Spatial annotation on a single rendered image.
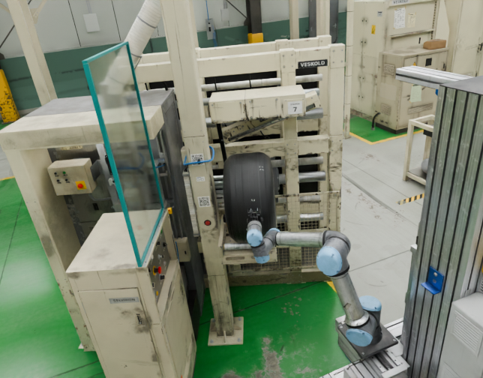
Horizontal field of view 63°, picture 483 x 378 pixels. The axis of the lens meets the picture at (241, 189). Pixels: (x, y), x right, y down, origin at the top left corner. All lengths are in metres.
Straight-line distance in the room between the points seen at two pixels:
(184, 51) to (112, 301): 1.33
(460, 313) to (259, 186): 1.17
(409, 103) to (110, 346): 5.81
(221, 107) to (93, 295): 1.31
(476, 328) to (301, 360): 1.59
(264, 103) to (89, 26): 8.98
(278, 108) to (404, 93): 4.47
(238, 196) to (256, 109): 0.59
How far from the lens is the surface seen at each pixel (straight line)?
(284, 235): 2.05
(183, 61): 2.21
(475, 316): 1.77
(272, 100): 2.50
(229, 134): 2.71
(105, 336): 2.33
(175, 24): 2.19
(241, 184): 2.28
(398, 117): 6.88
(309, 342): 3.19
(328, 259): 1.79
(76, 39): 11.27
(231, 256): 2.59
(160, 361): 2.40
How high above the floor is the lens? 2.41
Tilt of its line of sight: 27 degrees down
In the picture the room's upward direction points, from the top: 6 degrees counter-clockwise
